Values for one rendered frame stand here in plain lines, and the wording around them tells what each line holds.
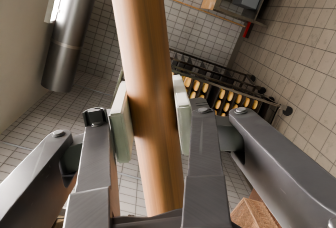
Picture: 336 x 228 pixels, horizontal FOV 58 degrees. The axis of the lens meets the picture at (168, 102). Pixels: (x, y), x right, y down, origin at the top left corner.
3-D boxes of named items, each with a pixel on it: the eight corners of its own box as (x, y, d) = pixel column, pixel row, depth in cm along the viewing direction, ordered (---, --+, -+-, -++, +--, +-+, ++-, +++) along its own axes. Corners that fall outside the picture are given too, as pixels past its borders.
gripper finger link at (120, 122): (130, 163, 17) (117, 164, 17) (136, 116, 23) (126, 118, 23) (122, 113, 16) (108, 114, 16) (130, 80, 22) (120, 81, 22)
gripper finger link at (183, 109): (177, 106, 16) (191, 105, 16) (171, 75, 23) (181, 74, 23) (182, 156, 17) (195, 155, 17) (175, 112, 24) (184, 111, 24)
